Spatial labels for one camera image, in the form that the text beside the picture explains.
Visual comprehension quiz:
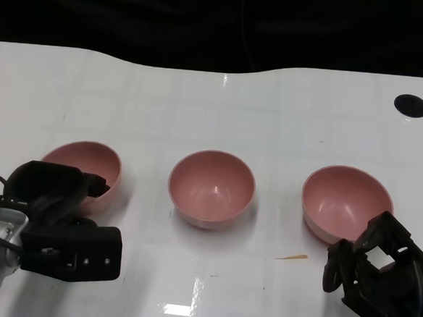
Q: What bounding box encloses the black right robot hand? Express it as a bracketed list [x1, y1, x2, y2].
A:
[319, 206, 423, 317]

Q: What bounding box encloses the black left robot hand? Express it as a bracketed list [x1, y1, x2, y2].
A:
[3, 158, 114, 231]

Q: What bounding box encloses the pink plastic bowl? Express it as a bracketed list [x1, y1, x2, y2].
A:
[164, 147, 259, 234]
[36, 138, 125, 218]
[298, 163, 397, 250]

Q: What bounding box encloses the thin tan wood sliver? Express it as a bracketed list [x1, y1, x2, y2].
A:
[275, 253, 309, 263]

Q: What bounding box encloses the black round table grommet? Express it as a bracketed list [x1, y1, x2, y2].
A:
[393, 93, 423, 118]

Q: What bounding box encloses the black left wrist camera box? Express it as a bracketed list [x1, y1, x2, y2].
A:
[17, 219, 125, 287]

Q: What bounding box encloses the thin dark hanging cable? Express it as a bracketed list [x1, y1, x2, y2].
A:
[235, 0, 259, 70]

